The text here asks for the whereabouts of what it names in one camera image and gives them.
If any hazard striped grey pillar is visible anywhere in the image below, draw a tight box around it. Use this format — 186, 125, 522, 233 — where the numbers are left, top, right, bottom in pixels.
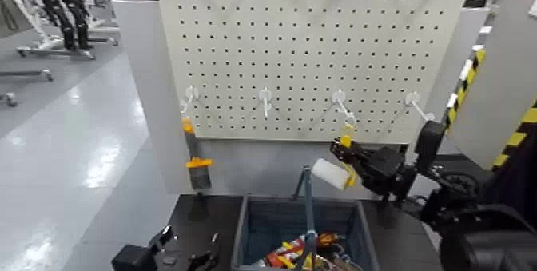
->
438, 0, 537, 171

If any orange red handled screwdriver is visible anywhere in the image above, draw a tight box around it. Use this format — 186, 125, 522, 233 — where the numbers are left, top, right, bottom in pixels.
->
316, 232, 340, 249

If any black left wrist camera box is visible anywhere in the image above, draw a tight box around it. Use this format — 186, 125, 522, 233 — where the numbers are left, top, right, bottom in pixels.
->
111, 244, 157, 271

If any dark purple fabric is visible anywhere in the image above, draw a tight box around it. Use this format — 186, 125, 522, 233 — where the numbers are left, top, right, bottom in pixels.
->
492, 126, 537, 227

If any black humanoid robot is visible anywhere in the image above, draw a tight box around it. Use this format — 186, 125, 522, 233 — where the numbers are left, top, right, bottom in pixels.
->
30, 0, 94, 51

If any grey floor rail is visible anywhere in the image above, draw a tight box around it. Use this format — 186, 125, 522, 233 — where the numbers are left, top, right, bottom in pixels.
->
0, 69, 54, 82

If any grey stand base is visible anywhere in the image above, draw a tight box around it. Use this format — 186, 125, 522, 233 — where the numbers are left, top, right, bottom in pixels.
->
16, 46, 97, 61

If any yellow grey paint brush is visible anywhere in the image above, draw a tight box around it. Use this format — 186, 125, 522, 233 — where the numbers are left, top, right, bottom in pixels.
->
181, 116, 214, 191

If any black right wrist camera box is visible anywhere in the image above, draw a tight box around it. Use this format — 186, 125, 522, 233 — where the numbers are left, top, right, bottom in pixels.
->
414, 120, 447, 177

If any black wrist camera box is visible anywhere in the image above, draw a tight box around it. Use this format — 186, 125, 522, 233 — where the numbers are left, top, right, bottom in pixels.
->
414, 120, 447, 177
111, 244, 157, 271

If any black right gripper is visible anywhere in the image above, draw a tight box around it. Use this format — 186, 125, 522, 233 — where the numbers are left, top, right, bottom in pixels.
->
330, 137, 416, 200

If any red yellow tool package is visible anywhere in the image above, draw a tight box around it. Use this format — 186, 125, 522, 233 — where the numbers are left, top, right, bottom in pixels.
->
265, 237, 307, 270

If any yellow paint roller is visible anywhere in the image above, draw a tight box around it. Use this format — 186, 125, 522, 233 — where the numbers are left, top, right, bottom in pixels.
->
311, 123, 360, 191

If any grey plastic crate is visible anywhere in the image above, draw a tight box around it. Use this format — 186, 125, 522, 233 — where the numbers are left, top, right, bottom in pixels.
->
231, 195, 380, 271

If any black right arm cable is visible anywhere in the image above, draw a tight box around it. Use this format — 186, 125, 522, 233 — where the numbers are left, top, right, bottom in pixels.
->
436, 170, 483, 200

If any white perforated pegboard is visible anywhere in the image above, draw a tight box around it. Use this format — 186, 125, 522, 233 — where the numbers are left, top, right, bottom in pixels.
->
156, 0, 473, 145

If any grey partition panel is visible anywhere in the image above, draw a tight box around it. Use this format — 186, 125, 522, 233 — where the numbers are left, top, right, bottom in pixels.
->
112, 0, 198, 196
392, 8, 490, 200

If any brown handled tool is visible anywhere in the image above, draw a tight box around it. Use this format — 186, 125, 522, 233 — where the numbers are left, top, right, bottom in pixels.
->
333, 253, 362, 271

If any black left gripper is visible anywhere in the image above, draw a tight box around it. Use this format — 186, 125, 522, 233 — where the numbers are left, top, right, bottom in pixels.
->
149, 224, 222, 271

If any white pegboard hook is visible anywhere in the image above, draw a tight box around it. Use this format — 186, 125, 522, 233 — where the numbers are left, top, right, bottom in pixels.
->
331, 89, 357, 125
258, 87, 273, 119
180, 86, 201, 115
404, 91, 437, 122

